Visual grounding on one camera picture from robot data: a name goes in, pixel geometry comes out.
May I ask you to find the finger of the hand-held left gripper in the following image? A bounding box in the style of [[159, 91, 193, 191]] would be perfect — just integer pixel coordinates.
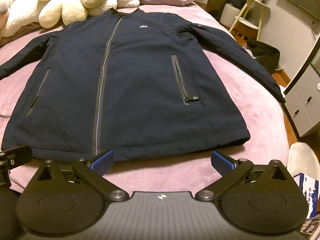
[[0, 146, 33, 167]]

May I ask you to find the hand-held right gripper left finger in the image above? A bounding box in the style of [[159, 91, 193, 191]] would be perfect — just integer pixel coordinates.
[[34, 149, 128, 202]]

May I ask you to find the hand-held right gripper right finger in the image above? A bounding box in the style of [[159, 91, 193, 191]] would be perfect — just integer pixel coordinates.
[[195, 151, 292, 202]]

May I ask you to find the navy zip jacket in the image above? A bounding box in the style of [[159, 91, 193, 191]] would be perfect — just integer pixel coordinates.
[[0, 8, 286, 162]]

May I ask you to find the pink bed blanket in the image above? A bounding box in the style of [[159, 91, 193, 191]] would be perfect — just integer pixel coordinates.
[[0, 2, 290, 193]]

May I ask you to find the white round fluffy stool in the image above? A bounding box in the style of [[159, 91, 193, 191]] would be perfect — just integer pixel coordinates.
[[287, 142, 320, 182]]

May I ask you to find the blue and white box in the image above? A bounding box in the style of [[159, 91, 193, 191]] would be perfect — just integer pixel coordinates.
[[292, 173, 320, 218]]

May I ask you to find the white drawer cabinet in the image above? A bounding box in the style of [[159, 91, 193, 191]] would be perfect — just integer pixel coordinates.
[[284, 33, 320, 137]]

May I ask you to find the dark printed packet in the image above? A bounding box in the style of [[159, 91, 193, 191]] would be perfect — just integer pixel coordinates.
[[301, 214, 320, 240]]

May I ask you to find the black floor bag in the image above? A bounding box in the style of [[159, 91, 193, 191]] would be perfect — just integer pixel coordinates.
[[247, 39, 281, 73]]

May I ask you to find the brown cloth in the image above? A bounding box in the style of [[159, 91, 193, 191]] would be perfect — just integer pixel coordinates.
[[0, 21, 43, 47]]

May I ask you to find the yellow-legged side table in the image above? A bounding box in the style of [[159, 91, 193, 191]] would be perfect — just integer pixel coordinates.
[[229, 0, 271, 41]]

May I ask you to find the cream plush toy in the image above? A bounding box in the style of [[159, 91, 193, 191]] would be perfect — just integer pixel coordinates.
[[0, 0, 42, 38]]

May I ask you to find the white round pouf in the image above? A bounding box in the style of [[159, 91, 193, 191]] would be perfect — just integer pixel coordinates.
[[221, 4, 248, 27]]

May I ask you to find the yellow flower plush pillow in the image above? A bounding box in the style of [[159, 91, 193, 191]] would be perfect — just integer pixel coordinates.
[[37, 0, 118, 28]]

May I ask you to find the black bag on pouf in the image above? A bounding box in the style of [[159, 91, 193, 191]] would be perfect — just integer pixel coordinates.
[[226, 0, 248, 8]]

